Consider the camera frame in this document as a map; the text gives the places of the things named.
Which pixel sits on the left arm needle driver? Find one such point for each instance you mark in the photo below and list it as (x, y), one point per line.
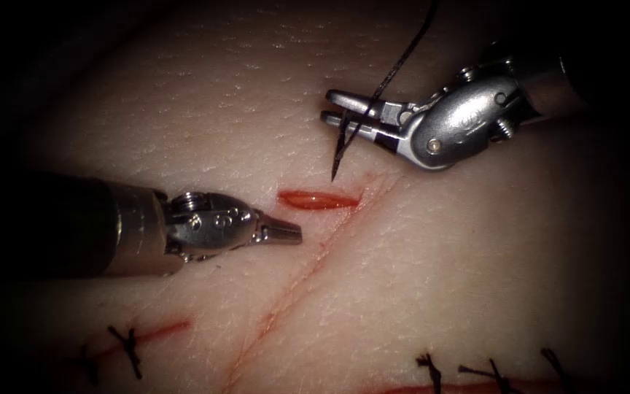
(216, 224)

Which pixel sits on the right arm needle driver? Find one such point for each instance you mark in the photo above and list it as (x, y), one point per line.
(457, 126)

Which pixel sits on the right arm needle driver jaw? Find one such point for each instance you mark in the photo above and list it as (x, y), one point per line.
(386, 134)
(348, 97)

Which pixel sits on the left arm needle driver jaw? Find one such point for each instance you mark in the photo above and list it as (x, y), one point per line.
(282, 232)

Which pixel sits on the black thread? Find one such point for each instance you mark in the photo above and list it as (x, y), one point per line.
(389, 79)

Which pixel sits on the curved steel needle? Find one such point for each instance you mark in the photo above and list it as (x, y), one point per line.
(338, 156)

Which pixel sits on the dark left arm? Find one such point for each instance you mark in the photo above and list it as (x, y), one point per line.
(74, 224)

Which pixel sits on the dark right arm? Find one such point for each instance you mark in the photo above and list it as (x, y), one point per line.
(555, 82)

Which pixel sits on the tissue pad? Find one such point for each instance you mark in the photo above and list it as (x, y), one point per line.
(457, 246)

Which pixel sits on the black stitching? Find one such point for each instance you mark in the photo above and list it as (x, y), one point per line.
(129, 345)
(495, 375)

